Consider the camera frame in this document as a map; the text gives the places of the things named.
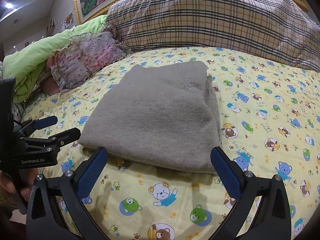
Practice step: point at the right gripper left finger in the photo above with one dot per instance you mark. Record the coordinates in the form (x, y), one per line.
(44, 218)

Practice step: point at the plaid checkered quilt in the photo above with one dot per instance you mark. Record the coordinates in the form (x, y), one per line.
(277, 30)

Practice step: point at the beige knit sweater brown trim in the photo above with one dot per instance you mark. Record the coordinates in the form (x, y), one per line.
(164, 116)

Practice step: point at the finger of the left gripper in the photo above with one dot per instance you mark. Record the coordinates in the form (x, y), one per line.
(30, 126)
(50, 144)

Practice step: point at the person left hand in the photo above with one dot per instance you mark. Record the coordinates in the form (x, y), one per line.
(8, 188)

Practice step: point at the light green blanket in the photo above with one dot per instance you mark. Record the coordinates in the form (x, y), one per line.
(27, 64)

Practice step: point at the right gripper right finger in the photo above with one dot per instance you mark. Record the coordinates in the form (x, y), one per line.
(272, 219)

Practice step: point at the floral ruffled pillow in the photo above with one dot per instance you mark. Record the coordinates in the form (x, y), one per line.
(84, 55)

